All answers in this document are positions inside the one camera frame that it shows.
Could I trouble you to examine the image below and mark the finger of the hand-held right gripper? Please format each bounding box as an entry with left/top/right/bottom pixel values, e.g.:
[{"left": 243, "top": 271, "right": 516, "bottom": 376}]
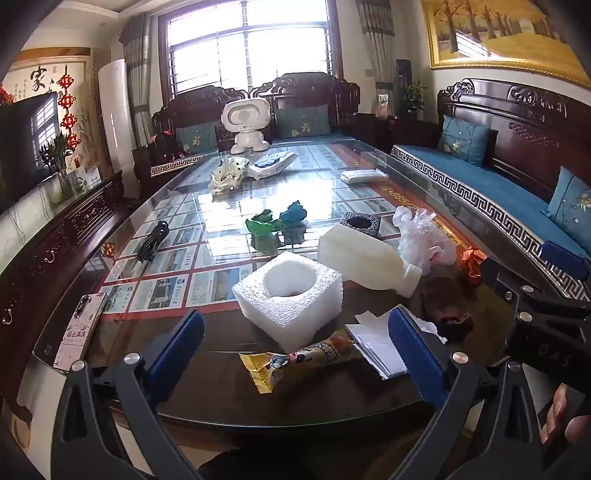
[
  {"left": 541, "top": 241, "right": 591, "bottom": 283},
  {"left": 479, "top": 256, "right": 591, "bottom": 321}
]

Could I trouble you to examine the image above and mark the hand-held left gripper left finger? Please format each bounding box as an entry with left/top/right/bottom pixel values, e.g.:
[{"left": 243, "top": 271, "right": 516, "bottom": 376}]
[{"left": 51, "top": 309, "right": 206, "bottom": 480}]

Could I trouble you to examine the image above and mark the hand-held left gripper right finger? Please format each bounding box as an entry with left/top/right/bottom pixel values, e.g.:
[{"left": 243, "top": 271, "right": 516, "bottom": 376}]
[{"left": 387, "top": 305, "right": 555, "bottom": 480}]

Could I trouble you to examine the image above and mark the white plastic bottle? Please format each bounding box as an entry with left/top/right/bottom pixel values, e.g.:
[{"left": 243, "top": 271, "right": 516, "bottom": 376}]
[{"left": 317, "top": 222, "right": 423, "bottom": 298}]

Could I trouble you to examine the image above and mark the black foam block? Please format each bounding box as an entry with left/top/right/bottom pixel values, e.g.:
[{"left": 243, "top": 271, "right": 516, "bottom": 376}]
[{"left": 340, "top": 211, "right": 382, "bottom": 238}]

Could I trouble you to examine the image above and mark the person's right hand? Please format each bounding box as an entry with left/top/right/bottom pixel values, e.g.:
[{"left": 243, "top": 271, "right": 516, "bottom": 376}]
[{"left": 540, "top": 383, "right": 591, "bottom": 446}]

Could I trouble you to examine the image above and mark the orange crumpled paper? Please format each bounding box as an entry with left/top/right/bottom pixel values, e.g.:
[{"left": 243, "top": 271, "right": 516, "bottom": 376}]
[{"left": 459, "top": 246, "right": 488, "bottom": 283}]

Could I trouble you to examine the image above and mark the white tissue paper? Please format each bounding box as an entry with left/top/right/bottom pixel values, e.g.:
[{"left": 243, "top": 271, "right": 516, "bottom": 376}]
[{"left": 345, "top": 310, "right": 448, "bottom": 380}]

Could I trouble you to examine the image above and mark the brown crumpled paper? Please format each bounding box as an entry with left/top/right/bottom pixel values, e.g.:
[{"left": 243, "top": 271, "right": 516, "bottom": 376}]
[{"left": 422, "top": 276, "right": 474, "bottom": 343}]

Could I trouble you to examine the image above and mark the blue embroidered pillow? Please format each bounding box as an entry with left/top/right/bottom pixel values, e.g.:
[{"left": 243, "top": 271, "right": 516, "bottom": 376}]
[
  {"left": 438, "top": 115, "right": 490, "bottom": 167},
  {"left": 542, "top": 166, "right": 591, "bottom": 236}
]

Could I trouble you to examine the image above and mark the clear crumpled plastic wrap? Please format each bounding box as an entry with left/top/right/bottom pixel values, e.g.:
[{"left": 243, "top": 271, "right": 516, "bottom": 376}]
[{"left": 393, "top": 206, "right": 458, "bottom": 275}]

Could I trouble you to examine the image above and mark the yellow snack wrapper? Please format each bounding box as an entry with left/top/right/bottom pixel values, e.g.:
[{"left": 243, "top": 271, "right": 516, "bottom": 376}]
[{"left": 239, "top": 329, "right": 363, "bottom": 394}]

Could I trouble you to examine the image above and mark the phone with patterned case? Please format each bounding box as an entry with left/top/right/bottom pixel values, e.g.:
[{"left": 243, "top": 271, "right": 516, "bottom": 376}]
[{"left": 53, "top": 292, "right": 109, "bottom": 372}]

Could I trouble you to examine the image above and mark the white foam block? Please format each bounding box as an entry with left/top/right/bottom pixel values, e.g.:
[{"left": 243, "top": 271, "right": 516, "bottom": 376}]
[{"left": 232, "top": 251, "right": 343, "bottom": 352}]

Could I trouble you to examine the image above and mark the green crumpled paper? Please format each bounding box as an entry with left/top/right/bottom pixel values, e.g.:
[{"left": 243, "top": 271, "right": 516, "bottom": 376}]
[{"left": 245, "top": 210, "right": 284, "bottom": 238}]

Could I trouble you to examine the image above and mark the long dark wooden sofa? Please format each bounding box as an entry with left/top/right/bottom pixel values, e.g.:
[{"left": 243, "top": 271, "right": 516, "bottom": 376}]
[{"left": 390, "top": 78, "right": 591, "bottom": 301}]

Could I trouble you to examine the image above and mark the dark wooden television cabinet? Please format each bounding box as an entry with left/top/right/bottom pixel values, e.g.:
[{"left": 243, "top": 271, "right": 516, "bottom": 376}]
[{"left": 0, "top": 171, "right": 136, "bottom": 418}]

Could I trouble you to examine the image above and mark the blue crumpled paper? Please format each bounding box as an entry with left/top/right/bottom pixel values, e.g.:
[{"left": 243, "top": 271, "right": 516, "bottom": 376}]
[{"left": 279, "top": 200, "right": 309, "bottom": 227}]

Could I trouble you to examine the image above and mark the white patterned plastic bag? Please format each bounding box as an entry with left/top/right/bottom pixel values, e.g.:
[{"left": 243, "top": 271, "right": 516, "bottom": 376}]
[{"left": 208, "top": 156, "right": 251, "bottom": 195}]

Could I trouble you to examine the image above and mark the white tissue packet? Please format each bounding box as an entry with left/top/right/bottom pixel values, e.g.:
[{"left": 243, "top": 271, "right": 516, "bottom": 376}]
[{"left": 341, "top": 169, "right": 387, "bottom": 184}]

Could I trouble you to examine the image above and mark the dark wooden side table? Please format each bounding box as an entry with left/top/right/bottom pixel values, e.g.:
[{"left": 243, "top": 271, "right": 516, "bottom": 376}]
[{"left": 360, "top": 113, "right": 439, "bottom": 149}]

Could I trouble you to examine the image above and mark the green white box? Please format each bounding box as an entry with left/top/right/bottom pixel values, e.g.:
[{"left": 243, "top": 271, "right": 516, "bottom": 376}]
[{"left": 74, "top": 165, "right": 103, "bottom": 193}]

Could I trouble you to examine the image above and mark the white blue wet wipes packet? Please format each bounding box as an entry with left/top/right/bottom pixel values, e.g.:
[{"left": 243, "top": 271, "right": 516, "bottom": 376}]
[{"left": 248, "top": 151, "right": 299, "bottom": 178}]

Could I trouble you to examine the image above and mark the green potted plant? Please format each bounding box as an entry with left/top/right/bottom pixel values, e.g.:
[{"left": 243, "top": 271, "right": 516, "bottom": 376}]
[{"left": 404, "top": 80, "right": 428, "bottom": 117}]

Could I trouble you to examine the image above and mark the teal embroidered pillow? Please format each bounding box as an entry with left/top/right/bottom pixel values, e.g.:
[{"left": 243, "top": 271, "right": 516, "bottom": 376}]
[
  {"left": 176, "top": 122, "right": 222, "bottom": 154},
  {"left": 276, "top": 105, "right": 331, "bottom": 138}
]

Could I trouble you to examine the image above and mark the bamboo plant in vase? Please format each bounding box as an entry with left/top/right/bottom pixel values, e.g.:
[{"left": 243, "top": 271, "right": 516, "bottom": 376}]
[{"left": 39, "top": 131, "right": 77, "bottom": 200}]

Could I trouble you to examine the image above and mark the black tower appliance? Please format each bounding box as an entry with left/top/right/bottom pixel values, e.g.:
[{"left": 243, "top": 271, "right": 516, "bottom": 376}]
[{"left": 394, "top": 59, "right": 413, "bottom": 116}]

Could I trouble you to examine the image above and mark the white standing air conditioner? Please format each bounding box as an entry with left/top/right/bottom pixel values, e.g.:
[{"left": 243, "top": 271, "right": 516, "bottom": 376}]
[{"left": 97, "top": 59, "right": 137, "bottom": 199}]

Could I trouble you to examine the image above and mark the white robot toy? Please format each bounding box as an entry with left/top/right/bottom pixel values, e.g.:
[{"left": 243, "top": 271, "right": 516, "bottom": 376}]
[{"left": 221, "top": 98, "right": 271, "bottom": 155}]

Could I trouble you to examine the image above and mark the gold framed tree painting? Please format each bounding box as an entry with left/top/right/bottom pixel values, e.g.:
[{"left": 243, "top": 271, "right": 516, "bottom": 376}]
[{"left": 420, "top": 0, "right": 591, "bottom": 89}]

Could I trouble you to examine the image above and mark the black television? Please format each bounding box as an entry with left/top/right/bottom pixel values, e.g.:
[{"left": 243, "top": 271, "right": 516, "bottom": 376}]
[{"left": 0, "top": 91, "right": 61, "bottom": 214}]

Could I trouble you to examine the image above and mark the red knot decoration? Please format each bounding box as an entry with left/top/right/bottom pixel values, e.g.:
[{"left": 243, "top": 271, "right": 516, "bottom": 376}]
[{"left": 58, "top": 74, "right": 80, "bottom": 151}]

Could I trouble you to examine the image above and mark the patterned curtain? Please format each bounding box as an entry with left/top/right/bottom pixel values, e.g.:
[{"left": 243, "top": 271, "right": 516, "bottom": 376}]
[
  {"left": 120, "top": 11, "right": 160, "bottom": 148},
  {"left": 355, "top": 0, "right": 396, "bottom": 116}
]

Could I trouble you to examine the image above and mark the short dark wooden sofa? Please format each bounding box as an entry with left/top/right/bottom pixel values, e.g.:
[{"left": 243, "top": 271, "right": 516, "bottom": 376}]
[{"left": 133, "top": 71, "right": 365, "bottom": 190}]

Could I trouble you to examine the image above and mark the barred window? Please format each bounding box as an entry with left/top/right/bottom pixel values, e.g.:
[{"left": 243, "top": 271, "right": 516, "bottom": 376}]
[{"left": 158, "top": 0, "right": 345, "bottom": 97}]

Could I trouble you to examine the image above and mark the black cable bundle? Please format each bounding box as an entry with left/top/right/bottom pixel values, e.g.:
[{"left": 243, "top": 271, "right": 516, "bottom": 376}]
[{"left": 135, "top": 220, "right": 170, "bottom": 263}]

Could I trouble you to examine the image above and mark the calligraphy wall artwork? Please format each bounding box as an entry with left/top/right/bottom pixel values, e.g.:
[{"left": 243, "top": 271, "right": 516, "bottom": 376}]
[{"left": 4, "top": 55, "right": 100, "bottom": 176}]

